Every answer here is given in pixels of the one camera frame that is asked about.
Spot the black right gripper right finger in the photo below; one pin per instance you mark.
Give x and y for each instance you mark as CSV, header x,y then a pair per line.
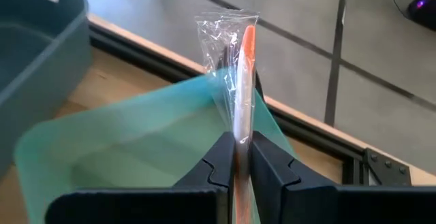
x,y
340,207

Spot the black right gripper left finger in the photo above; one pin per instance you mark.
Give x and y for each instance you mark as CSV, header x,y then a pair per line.
x,y
136,207

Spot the orange toothbrush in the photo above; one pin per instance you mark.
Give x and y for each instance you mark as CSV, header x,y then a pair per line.
x,y
246,64

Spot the light green translucent bin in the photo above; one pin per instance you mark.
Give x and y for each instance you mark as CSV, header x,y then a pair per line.
x,y
119,139

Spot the dark teal plastic bin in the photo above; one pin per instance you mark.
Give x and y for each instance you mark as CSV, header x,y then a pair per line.
x,y
34,47

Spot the black device purple lights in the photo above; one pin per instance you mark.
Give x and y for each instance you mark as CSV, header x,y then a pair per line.
x,y
424,6

